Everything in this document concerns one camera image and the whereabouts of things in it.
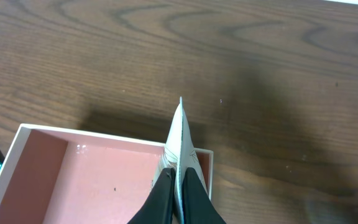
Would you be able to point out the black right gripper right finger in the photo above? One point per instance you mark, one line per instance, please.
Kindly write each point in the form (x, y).
(197, 207)

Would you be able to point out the white lotion tube gold cap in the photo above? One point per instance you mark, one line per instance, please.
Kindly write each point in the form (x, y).
(179, 153)

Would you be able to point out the white box pink interior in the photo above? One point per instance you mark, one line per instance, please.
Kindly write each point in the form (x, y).
(57, 175)

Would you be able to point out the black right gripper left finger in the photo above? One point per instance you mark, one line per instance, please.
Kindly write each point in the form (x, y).
(158, 207)

